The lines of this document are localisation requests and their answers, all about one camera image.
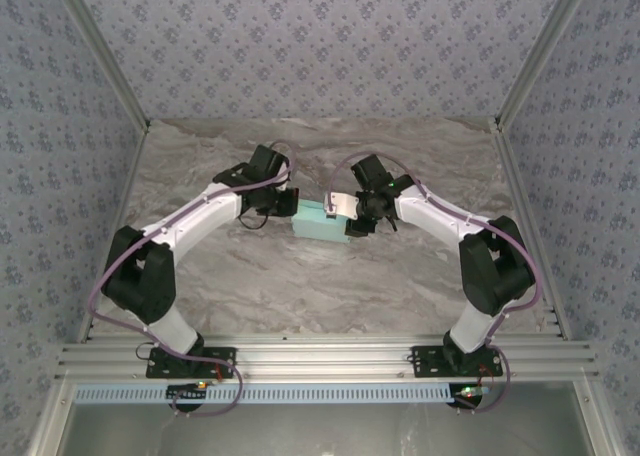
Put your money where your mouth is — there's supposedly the light teal paper box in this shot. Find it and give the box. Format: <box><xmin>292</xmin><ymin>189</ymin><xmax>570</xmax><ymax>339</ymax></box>
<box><xmin>291</xmin><ymin>199</ymin><xmax>362</xmax><ymax>246</ymax></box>

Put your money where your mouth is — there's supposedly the grey metal sheet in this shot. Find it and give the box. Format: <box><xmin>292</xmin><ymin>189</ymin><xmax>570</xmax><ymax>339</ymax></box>
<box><xmin>58</xmin><ymin>400</ymin><xmax>597</xmax><ymax>456</ymax></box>

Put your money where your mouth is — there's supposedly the small black controller board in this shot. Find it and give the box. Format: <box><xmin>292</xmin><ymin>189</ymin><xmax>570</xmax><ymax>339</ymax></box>
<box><xmin>451</xmin><ymin>382</ymin><xmax>490</xmax><ymax>408</ymax></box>
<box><xmin>166</xmin><ymin>382</ymin><xmax>209</xmax><ymax>406</ymax></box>

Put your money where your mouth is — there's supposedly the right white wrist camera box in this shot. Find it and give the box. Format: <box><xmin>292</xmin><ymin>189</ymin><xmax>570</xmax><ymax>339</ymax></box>
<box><xmin>322</xmin><ymin>190</ymin><xmax>360</xmax><ymax>223</ymax></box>

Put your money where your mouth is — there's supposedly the aluminium mounting rail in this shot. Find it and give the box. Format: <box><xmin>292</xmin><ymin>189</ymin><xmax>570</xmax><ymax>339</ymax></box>
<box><xmin>54</xmin><ymin>339</ymin><xmax>600</xmax><ymax>380</ymax></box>

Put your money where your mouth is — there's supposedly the aluminium side rail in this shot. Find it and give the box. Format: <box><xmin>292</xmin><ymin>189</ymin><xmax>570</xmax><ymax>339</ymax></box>
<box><xmin>77</xmin><ymin>119</ymin><xmax>152</xmax><ymax>345</ymax></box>
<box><xmin>492</xmin><ymin>119</ymin><xmax>572</xmax><ymax>341</ymax></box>

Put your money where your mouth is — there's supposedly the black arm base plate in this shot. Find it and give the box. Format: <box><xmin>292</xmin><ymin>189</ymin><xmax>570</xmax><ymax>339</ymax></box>
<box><xmin>410</xmin><ymin>344</ymin><xmax>504</xmax><ymax>380</ymax></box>
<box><xmin>145</xmin><ymin>346</ymin><xmax>237</xmax><ymax>380</ymax></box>

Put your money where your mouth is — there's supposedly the pale blue slotted cable duct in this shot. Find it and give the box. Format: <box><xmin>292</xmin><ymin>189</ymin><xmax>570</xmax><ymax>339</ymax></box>
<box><xmin>73</xmin><ymin>382</ymin><xmax>464</xmax><ymax>405</ymax></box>

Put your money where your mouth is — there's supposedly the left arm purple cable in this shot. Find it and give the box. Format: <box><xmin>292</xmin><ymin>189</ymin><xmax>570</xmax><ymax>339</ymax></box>
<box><xmin>87</xmin><ymin>140</ymin><xmax>301</xmax><ymax>418</ymax></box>

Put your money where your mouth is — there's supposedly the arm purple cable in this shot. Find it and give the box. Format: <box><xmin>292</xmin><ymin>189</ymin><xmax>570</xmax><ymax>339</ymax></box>
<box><xmin>87</xmin><ymin>140</ymin><xmax>301</xmax><ymax>418</ymax></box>
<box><xmin>324</xmin><ymin>150</ymin><xmax>546</xmax><ymax>416</ymax></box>

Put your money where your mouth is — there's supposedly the aluminium corner post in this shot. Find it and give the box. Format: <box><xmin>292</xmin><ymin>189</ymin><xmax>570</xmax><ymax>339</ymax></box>
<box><xmin>49</xmin><ymin>0</ymin><xmax>152</xmax><ymax>130</ymax></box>
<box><xmin>491</xmin><ymin>0</ymin><xmax>597</xmax><ymax>132</ymax></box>

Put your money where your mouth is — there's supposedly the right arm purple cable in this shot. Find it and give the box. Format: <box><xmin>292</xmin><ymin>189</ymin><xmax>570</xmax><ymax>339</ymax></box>
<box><xmin>324</xmin><ymin>150</ymin><xmax>546</xmax><ymax>416</ymax></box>

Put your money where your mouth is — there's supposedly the aluminium lower frame bar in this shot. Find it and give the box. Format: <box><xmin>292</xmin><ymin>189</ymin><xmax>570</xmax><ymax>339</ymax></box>
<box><xmin>27</xmin><ymin>378</ymin><xmax>77</xmax><ymax>456</ymax></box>
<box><xmin>573</xmin><ymin>378</ymin><xmax>619</xmax><ymax>456</ymax></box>

